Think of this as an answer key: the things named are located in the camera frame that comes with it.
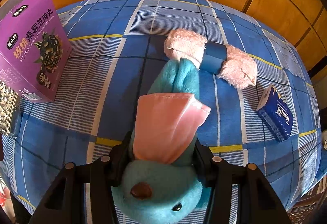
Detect blue tissue pack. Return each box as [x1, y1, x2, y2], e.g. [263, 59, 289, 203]
[256, 84, 296, 143]

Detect blue plaid bedsheet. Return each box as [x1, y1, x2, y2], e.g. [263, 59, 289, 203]
[0, 0, 323, 214]

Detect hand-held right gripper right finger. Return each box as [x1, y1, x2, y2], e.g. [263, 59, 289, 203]
[193, 138, 292, 224]

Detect purple cardboard box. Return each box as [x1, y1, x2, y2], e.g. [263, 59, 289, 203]
[0, 0, 72, 102]

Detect blue plush toy pink ears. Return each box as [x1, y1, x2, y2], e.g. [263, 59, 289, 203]
[110, 59, 212, 224]

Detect brown carved wooden furniture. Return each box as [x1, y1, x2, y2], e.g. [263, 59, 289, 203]
[289, 175, 327, 214]

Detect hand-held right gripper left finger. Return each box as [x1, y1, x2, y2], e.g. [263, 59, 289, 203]
[28, 132, 132, 224]

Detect pink rolled towel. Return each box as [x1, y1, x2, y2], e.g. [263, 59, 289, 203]
[163, 29, 257, 90]

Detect black white patterned box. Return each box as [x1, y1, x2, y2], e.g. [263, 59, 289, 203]
[0, 80, 22, 137]

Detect blue paper band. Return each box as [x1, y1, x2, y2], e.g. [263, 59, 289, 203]
[199, 42, 227, 75]

